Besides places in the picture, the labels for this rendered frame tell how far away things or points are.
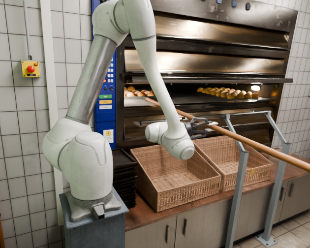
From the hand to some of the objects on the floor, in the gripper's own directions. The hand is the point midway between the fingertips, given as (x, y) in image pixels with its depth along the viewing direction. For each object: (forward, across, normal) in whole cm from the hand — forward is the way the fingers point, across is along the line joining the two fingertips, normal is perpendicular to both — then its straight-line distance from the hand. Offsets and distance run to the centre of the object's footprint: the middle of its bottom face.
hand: (211, 126), depth 132 cm
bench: (+48, +119, -37) cm, 134 cm away
